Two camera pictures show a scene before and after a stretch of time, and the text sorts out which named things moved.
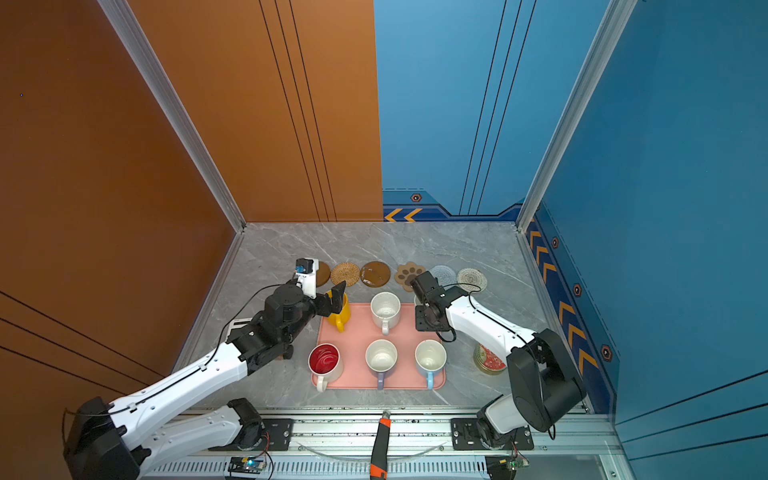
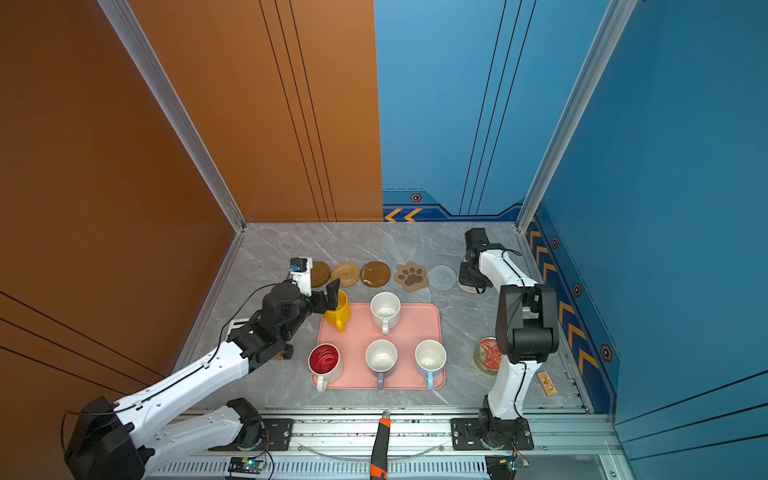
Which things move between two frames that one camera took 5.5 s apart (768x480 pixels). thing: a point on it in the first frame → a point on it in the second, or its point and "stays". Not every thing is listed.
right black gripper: x=419 y=324 → x=463 y=277
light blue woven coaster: x=444 y=274 stays
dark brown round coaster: x=322 y=274 stays
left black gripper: x=336 y=301 stays
